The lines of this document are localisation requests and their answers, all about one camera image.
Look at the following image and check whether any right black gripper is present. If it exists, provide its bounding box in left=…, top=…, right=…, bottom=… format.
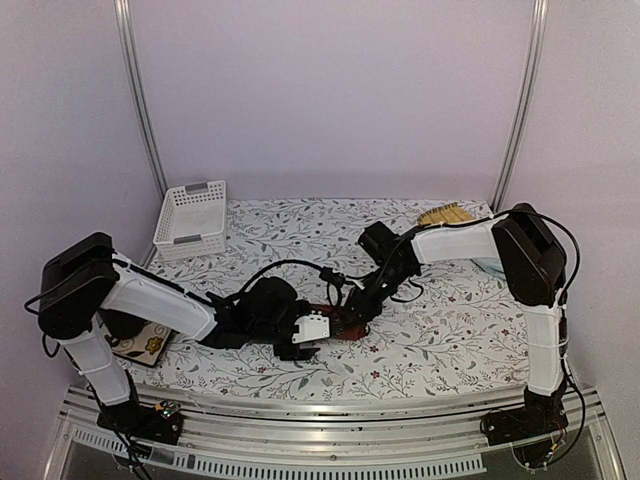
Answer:
left=337, top=263, right=414, bottom=330

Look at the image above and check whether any dark red towel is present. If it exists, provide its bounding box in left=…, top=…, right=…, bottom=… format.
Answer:
left=311, top=304, right=370, bottom=341

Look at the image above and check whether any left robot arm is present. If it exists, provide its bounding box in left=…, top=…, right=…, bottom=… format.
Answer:
left=24, top=232, right=330, bottom=434

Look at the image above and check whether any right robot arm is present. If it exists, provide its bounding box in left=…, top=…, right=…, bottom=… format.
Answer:
left=341, top=203, right=576, bottom=436

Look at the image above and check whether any floral patterned table mat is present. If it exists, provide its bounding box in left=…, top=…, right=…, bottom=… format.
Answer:
left=120, top=199, right=529, bottom=402

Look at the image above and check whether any floral square ceramic plate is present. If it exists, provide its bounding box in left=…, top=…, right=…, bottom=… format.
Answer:
left=101, top=322, right=176, bottom=368

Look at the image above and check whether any white perforated plastic basket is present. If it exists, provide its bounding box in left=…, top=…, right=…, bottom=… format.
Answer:
left=153, top=180, right=227, bottom=261

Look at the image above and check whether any black cylindrical cup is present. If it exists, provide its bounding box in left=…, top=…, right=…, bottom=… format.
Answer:
left=98, top=309, right=146, bottom=340

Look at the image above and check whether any woven bamboo tray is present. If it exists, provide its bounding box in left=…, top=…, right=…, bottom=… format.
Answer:
left=417, top=202, right=475, bottom=226

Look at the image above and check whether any light blue towel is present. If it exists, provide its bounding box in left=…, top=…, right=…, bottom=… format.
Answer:
left=473, top=258, right=506, bottom=280

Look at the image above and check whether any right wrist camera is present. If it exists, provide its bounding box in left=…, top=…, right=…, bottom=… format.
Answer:
left=319, top=267, right=358, bottom=289

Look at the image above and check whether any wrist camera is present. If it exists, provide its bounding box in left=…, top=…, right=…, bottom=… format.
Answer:
left=291, top=313, right=339, bottom=344
left=319, top=267, right=358, bottom=289

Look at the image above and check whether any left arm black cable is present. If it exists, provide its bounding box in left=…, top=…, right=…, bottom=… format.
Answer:
left=219, top=258, right=326, bottom=311

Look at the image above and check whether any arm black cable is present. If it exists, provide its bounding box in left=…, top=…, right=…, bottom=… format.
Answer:
left=219, top=258, right=326, bottom=311
left=494, top=212, right=584, bottom=306

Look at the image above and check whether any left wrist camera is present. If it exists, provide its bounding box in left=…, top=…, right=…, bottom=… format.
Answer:
left=291, top=313, right=339, bottom=344

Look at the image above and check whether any front aluminium rail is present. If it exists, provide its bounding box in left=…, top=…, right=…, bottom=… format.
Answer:
left=44, top=384, right=621, bottom=480

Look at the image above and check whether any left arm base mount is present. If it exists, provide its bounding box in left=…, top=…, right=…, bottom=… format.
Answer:
left=97, top=400, right=184, bottom=445

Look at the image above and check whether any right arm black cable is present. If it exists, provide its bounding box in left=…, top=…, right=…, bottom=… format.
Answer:
left=494, top=212, right=584, bottom=306

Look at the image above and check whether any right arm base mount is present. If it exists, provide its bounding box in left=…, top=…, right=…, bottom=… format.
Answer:
left=480, top=400, right=569, bottom=446

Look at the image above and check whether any left aluminium frame post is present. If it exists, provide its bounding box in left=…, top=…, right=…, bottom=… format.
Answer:
left=114, top=0, right=168, bottom=198

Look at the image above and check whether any aluminium frame post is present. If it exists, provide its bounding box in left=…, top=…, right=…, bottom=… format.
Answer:
left=114, top=0, right=168, bottom=198
left=489, top=0, right=549, bottom=211

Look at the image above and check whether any right aluminium frame post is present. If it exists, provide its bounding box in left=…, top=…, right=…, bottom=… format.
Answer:
left=489, top=0, right=549, bottom=211

